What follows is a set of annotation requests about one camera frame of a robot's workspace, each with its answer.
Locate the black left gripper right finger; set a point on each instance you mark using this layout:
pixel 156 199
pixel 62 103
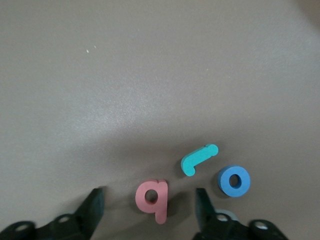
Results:
pixel 217 230

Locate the pink foam letter b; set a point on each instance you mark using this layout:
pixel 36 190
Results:
pixel 161 202

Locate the blue foam letter o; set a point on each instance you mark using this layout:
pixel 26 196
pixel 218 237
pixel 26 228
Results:
pixel 223 182

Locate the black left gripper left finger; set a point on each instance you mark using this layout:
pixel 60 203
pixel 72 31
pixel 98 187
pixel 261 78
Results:
pixel 75 227

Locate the teal foam letter j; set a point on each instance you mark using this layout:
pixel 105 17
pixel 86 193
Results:
pixel 197 157

